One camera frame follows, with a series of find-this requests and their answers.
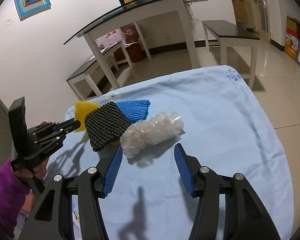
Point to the red gift box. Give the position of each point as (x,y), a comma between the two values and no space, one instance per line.
(132,52)

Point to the colourful cardboard box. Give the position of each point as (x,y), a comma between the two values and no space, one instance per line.
(291,42)

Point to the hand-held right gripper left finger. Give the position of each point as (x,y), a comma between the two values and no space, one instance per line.
(113,170)

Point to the black foam net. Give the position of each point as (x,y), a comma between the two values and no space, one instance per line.
(105,125)

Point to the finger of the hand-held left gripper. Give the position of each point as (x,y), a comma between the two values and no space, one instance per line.
(62,125)
(71,127)

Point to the dark top white bench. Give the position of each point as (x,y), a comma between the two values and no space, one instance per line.
(87,67)
(230,28)

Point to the clear bubble wrap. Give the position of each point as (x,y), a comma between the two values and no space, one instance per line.
(152,132)

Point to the blue foam net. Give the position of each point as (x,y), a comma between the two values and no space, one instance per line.
(135,110)

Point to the person's left hand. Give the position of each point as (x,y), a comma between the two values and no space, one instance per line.
(40,171)

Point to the pink plastic bag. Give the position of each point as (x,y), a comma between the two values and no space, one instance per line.
(110,37)

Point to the white paper sheet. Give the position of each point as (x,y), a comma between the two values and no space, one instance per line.
(90,58)

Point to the light blue floral tablecloth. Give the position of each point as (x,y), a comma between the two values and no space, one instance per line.
(215,130)

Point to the white table with glass top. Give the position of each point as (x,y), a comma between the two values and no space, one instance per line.
(152,7)

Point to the white door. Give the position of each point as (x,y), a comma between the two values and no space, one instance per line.
(261,5)

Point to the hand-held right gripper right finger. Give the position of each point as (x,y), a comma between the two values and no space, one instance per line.
(183,170)

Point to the yellow foam net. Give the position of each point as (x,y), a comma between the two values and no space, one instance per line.
(83,110)

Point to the person's left forearm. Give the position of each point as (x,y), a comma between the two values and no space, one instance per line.
(5,195)

